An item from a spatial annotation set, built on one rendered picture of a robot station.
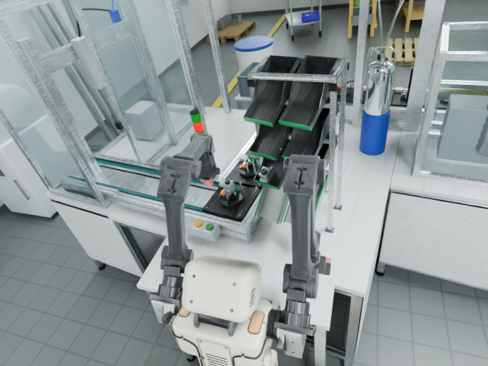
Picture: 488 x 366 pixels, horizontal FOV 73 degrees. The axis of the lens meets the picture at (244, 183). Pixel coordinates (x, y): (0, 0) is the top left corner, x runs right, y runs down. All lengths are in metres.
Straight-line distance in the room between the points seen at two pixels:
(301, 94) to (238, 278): 0.76
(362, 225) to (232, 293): 0.98
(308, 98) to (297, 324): 0.80
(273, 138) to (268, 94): 0.19
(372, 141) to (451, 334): 1.27
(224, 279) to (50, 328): 2.21
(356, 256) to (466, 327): 1.13
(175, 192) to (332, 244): 0.96
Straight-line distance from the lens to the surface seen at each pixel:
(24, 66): 1.87
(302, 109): 1.29
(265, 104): 1.35
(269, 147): 1.40
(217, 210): 1.74
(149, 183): 2.18
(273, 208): 1.60
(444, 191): 2.04
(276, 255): 1.63
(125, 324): 2.72
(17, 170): 3.63
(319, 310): 1.47
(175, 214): 0.97
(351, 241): 1.69
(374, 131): 2.13
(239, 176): 1.92
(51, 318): 3.08
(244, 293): 0.94
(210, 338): 1.04
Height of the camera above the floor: 2.14
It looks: 39 degrees down
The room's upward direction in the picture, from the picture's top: 11 degrees counter-clockwise
